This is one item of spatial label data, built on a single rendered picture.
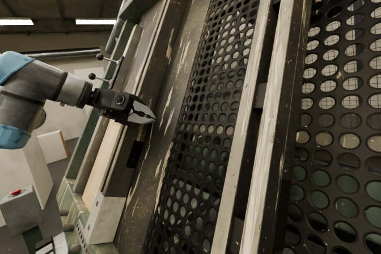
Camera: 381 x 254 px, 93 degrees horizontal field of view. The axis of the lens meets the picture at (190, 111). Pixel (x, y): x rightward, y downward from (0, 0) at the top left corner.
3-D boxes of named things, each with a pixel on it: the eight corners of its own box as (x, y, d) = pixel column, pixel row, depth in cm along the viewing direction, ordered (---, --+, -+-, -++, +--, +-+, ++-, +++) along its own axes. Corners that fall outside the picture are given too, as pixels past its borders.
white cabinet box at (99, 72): (97, 152, 470) (75, 73, 439) (120, 145, 498) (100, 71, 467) (99, 159, 418) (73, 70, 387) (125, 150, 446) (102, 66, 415)
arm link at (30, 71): (-8, 86, 39) (10, 51, 40) (53, 104, 45) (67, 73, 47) (-18, 84, 33) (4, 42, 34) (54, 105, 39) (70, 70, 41)
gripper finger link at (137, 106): (151, 110, 62) (125, 100, 56) (160, 110, 57) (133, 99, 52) (148, 119, 61) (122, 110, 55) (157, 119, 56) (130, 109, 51)
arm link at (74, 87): (70, 70, 41) (55, 103, 39) (91, 78, 44) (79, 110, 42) (66, 75, 47) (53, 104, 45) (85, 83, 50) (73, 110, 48)
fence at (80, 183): (81, 189, 91) (72, 189, 89) (139, 30, 113) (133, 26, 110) (83, 193, 87) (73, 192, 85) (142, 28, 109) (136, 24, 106)
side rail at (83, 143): (84, 177, 114) (63, 175, 107) (138, 30, 139) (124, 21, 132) (85, 180, 109) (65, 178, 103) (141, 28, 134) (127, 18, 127)
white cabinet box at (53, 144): (43, 161, 495) (35, 136, 484) (68, 153, 523) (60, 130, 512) (40, 165, 456) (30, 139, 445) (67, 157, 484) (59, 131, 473)
